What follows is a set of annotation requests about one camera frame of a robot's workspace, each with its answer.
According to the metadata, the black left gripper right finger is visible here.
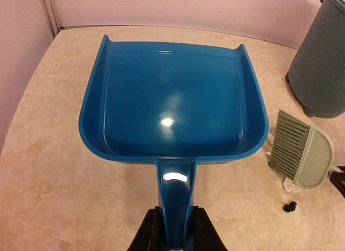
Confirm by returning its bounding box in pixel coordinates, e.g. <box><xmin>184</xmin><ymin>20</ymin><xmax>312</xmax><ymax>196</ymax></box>
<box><xmin>190</xmin><ymin>206</ymin><xmax>225</xmax><ymax>251</ymax></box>

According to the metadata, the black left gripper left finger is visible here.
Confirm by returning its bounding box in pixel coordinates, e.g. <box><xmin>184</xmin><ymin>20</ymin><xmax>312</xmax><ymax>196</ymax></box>
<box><xmin>127</xmin><ymin>207</ymin><xmax>163</xmax><ymax>251</ymax></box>

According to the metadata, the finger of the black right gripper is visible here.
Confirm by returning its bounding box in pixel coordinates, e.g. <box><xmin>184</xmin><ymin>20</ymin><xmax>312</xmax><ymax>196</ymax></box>
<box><xmin>329</xmin><ymin>166</ymin><xmax>345</xmax><ymax>198</ymax></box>

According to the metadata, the light green hand brush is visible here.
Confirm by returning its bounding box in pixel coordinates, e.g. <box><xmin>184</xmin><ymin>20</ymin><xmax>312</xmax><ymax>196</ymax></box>
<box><xmin>268</xmin><ymin>110</ymin><xmax>344</xmax><ymax>189</ymax></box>

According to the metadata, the blue plastic dustpan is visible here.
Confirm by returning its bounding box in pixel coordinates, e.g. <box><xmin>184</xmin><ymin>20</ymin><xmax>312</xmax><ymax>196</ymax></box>
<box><xmin>79</xmin><ymin>36</ymin><xmax>269</xmax><ymax>250</ymax></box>

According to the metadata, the white paper scrap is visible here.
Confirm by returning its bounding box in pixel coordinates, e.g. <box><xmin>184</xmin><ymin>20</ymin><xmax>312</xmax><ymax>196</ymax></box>
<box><xmin>282</xmin><ymin>177</ymin><xmax>301</xmax><ymax>194</ymax></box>

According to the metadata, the small black paper scrap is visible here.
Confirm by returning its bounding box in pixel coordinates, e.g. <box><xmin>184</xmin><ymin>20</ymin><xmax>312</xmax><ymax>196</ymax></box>
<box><xmin>283</xmin><ymin>201</ymin><xmax>297</xmax><ymax>213</ymax></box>

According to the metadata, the teal plastic trash bin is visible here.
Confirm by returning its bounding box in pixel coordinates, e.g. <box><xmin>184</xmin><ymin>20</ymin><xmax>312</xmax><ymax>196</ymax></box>
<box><xmin>285</xmin><ymin>0</ymin><xmax>344</xmax><ymax>119</ymax></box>

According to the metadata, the left aluminium frame post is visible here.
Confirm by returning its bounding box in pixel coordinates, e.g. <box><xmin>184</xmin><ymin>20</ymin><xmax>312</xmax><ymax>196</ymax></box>
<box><xmin>40</xmin><ymin>0</ymin><xmax>61</xmax><ymax>40</ymax></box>

